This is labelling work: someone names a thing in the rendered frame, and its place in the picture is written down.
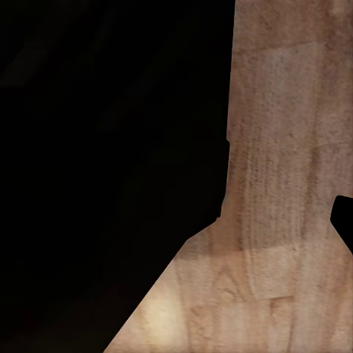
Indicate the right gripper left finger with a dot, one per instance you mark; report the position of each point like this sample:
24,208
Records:
17,220

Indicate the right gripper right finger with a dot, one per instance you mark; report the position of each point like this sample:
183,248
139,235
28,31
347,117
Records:
342,219

